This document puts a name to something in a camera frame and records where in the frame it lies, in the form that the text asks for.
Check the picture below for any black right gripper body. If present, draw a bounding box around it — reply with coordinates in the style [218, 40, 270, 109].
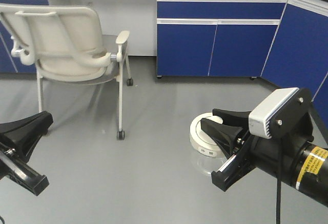
[211, 130, 255, 191]

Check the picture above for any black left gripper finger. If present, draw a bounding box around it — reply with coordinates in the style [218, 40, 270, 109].
[1, 111, 53, 161]

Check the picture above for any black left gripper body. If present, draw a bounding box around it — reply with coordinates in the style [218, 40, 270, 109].
[1, 135, 49, 196]

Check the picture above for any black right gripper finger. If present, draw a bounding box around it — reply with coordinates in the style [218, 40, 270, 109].
[212, 109, 250, 128]
[200, 118, 243, 155]

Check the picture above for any glass jar with white lid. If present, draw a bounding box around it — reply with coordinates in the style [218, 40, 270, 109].
[189, 112, 226, 177]

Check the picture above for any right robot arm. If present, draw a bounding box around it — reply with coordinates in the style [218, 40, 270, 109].
[200, 109, 327, 206]

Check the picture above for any blue lab cabinet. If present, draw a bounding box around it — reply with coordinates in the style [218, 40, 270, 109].
[0, 0, 328, 132]

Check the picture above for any beige office chair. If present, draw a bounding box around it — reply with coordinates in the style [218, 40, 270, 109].
[0, 3, 134, 140]

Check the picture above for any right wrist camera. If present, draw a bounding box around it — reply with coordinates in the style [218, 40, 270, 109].
[248, 87, 313, 139]

